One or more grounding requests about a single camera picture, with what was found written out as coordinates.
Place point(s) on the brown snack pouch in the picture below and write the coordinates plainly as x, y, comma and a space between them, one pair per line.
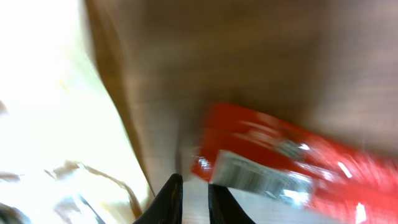
66, 156

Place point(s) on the red snack stick packet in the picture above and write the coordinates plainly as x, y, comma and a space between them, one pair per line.
253, 151

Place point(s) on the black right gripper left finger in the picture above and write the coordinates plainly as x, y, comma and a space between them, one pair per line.
167, 206

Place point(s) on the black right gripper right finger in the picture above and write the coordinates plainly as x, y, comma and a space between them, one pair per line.
223, 207

